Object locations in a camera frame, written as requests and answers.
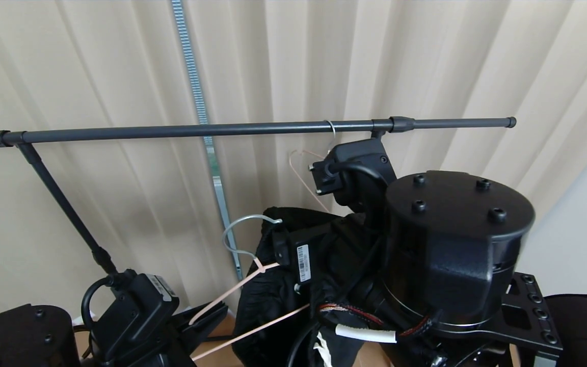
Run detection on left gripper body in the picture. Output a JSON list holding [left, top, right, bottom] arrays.
[[136, 316, 202, 367]]

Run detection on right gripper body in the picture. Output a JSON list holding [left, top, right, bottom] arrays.
[[272, 219, 376, 302]]

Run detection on pink clothes hanger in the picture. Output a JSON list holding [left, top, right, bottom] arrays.
[[288, 120, 337, 214], [189, 214, 310, 362]]

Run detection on black shorts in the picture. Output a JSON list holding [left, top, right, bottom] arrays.
[[231, 206, 393, 367]]

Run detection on black clothes rack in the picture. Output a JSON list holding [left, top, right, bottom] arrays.
[[0, 116, 517, 343]]

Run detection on beige curtain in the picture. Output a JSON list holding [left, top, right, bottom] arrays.
[[0, 0, 587, 327]]

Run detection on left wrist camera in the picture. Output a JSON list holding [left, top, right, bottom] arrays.
[[81, 269, 179, 365]]

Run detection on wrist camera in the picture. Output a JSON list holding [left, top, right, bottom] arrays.
[[310, 138, 397, 215], [81, 269, 179, 365]]

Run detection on black cable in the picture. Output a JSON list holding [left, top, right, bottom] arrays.
[[286, 320, 321, 367]]

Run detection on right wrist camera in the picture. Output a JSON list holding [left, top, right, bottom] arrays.
[[310, 138, 397, 215]]

